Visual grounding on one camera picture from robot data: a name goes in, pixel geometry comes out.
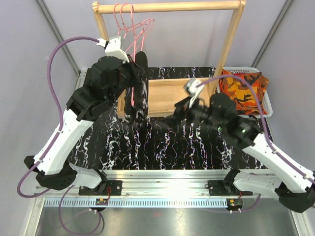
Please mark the aluminium mounting rail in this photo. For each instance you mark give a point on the aluminium mounting rail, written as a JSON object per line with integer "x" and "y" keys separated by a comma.
{"x": 171, "y": 184}

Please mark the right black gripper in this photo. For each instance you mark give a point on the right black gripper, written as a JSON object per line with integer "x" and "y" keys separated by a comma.
{"x": 183, "y": 109}

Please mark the black white patterned trousers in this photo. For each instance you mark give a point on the black white patterned trousers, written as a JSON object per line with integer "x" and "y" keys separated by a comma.
{"x": 140, "y": 112}

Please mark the white plastic basket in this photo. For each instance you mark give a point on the white plastic basket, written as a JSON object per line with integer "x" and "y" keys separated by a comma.
{"x": 266, "y": 100}

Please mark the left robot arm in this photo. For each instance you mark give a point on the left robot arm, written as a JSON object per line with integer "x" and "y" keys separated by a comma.
{"x": 109, "y": 77}

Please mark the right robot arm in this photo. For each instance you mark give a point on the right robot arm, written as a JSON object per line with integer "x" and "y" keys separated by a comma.
{"x": 290, "y": 183}

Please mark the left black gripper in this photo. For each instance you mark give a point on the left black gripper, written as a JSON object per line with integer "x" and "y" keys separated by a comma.
{"x": 136, "y": 72}

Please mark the wooden clothes rack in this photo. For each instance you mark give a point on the wooden clothes rack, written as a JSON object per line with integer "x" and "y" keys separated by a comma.
{"x": 163, "y": 93}

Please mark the white slotted cable duct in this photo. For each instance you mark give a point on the white slotted cable duct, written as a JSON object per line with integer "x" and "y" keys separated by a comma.
{"x": 135, "y": 203}

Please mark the pink wire hanger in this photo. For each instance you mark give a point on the pink wire hanger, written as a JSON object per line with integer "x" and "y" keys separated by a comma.
{"x": 120, "y": 24}
{"x": 133, "y": 89}
{"x": 139, "y": 31}

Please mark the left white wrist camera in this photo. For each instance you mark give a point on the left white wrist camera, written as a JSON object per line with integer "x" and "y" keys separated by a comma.
{"x": 113, "y": 48}

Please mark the orange camouflage trousers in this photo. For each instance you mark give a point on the orange camouflage trousers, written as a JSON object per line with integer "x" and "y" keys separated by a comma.
{"x": 238, "y": 92}

